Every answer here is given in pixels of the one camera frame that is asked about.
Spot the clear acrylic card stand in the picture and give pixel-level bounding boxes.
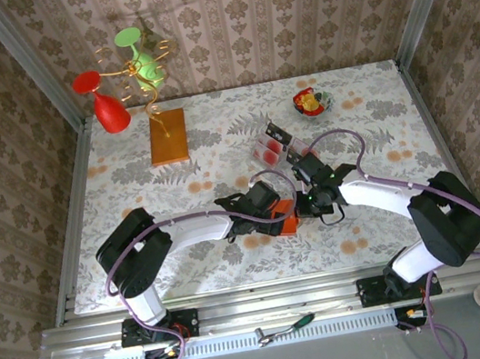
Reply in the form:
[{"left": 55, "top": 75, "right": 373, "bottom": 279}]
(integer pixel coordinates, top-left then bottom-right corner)
[{"left": 247, "top": 114, "right": 322, "bottom": 174}]

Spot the white card red circle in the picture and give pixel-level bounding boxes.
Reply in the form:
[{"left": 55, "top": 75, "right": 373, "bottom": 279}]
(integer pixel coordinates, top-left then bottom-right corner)
[{"left": 250, "top": 133, "right": 288, "bottom": 170}]

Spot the black VIP card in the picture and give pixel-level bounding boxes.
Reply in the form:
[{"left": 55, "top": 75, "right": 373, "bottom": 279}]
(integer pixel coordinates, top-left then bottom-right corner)
[{"left": 265, "top": 118, "right": 295, "bottom": 149}]

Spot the floral fern print tablecloth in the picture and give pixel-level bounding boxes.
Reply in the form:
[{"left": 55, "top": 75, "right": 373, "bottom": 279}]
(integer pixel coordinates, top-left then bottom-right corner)
[{"left": 41, "top": 49, "right": 480, "bottom": 317}]

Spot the white bowl green leaf print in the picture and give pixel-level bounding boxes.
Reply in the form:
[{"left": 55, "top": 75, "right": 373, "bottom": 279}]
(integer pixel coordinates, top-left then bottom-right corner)
[{"left": 290, "top": 84, "right": 338, "bottom": 123}]

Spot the yellow and red snack packet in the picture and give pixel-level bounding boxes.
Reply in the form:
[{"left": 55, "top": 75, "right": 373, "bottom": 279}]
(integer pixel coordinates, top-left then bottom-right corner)
[{"left": 299, "top": 92, "right": 323, "bottom": 114}]

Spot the red wine glass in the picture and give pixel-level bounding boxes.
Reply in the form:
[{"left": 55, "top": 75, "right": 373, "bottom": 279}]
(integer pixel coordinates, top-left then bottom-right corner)
[{"left": 69, "top": 65, "right": 134, "bottom": 140}]

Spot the green wine glass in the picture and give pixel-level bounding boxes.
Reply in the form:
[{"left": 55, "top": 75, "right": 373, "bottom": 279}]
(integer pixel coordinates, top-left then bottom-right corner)
[{"left": 112, "top": 23, "right": 166, "bottom": 95}]

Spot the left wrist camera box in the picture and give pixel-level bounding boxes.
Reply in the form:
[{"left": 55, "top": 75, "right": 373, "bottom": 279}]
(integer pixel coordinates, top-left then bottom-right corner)
[{"left": 244, "top": 177, "right": 283, "bottom": 218}]

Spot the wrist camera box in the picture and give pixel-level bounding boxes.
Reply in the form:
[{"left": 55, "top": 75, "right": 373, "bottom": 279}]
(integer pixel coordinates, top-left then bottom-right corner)
[
  {"left": 244, "top": 177, "right": 283, "bottom": 218},
  {"left": 289, "top": 150, "right": 336, "bottom": 191}
]

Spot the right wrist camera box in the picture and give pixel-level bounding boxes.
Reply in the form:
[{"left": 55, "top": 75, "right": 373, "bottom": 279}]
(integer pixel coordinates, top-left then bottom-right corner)
[{"left": 289, "top": 150, "right": 336, "bottom": 191}]

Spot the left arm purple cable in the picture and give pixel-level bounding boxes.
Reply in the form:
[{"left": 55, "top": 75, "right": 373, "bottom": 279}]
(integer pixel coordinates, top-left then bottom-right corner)
[{"left": 90, "top": 165, "right": 325, "bottom": 359}]

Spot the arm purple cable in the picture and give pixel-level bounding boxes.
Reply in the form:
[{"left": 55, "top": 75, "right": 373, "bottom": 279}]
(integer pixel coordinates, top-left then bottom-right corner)
[
  {"left": 90, "top": 165, "right": 325, "bottom": 359},
  {"left": 305, "top": 105, "right": 480, "bottom": 359}
]

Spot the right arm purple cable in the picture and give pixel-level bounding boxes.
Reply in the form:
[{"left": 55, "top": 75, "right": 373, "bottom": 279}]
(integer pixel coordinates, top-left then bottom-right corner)
[{"left": 305, "top": 105, "right": 480, "bottom": 359}]

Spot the gold wire rack wooden base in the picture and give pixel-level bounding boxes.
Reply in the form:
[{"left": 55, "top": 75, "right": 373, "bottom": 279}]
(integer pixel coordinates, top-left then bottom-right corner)
[{"left": 94, "top": 34, "right": 195, "bottom": 175}]

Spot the aluminium front rail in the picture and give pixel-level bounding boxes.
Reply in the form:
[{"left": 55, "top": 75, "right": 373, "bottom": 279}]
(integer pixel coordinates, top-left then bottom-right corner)
[{"left": 33, "top": 245, "right": 480, "bottom": 359}]

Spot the ratchet wrench green handle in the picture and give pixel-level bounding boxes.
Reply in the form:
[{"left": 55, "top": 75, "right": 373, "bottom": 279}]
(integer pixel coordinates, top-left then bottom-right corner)
[{"left": 253, "top": 312, "right": 320, "bottom": 350}]

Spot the aluminium side rail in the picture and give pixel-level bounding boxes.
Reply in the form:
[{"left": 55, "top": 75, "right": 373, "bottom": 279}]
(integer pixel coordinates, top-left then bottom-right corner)
[
  {"left": 23, "top": 116, "right": 124, "bottom": 329},
  {"left": 394, "top": 47, "right": 480, "bottom": 264}
]

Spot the slotted grey cable duct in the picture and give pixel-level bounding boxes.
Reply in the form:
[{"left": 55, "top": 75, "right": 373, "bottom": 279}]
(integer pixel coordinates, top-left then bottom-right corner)
[{"left": 67, "top": 303, "right": 406, "bottom": 359}]

